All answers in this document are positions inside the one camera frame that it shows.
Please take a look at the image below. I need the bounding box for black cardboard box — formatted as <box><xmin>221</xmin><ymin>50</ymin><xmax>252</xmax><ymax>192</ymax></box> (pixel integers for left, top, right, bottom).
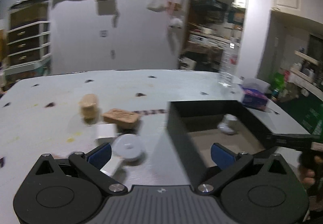
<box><xmin>166</xmin><ymin>100</ymin><xmax>314</xmax><ymax>187</ymax></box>

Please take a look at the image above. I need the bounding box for white usb charger cube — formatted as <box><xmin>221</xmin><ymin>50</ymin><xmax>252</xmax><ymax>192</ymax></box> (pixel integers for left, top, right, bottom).
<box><xmin>95</xmin><ymin>124</ymin><xmax>118</xmax><ymax>144</ymax></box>

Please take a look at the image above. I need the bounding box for white round tape measure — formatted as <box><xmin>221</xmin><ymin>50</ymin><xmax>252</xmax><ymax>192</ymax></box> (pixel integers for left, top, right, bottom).
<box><xmin>112</xmin><ymin>134</ymin><xmax>145</xmax><ymax>162</ymax></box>

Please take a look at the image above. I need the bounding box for brown carved wooden block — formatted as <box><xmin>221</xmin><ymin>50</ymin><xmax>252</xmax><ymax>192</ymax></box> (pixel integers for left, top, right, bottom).
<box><xmin>101</xmin><ymin>108</ymin><xmax>141</xmax><ymax>129</ymax></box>

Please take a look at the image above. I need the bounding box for person's right hand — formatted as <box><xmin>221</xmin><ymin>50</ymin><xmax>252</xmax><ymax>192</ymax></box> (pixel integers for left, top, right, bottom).
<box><xmin>298</xmin><ymin>150</ymin><xmax>322</xmax><ymax>188</ymax></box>

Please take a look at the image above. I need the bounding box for white suction knob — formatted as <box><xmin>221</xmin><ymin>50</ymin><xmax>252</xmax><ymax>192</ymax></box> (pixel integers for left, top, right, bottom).
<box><xmin>217</xmin><ymin>114</ymin><xmax>238</xmax><ymax>135</ymax></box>

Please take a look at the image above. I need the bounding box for purple floral tissue box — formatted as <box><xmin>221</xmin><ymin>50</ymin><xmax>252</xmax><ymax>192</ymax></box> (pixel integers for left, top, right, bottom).
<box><xmin>241</xmin><ymin>78</ymin><xmax>269</xmax><ymax>111</ymax></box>

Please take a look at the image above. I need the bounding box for clear plastic water bottle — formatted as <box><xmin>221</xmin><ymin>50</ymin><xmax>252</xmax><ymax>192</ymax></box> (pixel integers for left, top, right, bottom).
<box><xmin>219</xmin><ymin>41</ymin><xmax>239</xmax><ymax>87</ymax></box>

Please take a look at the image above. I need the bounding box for white drawer cabinet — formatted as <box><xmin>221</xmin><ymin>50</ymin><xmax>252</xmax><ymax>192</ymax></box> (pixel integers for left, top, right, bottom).
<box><xmin>4</xmin><ymin>0</ymin><xmax>51</xmax><ymax>80</ymax></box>

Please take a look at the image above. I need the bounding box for white plush sheep toy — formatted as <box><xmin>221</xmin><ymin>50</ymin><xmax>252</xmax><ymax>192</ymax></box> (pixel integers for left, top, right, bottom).
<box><xmin>169</xmin><ymin>17</ymin><xmax>183</xmax><ymax>29</ymax></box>

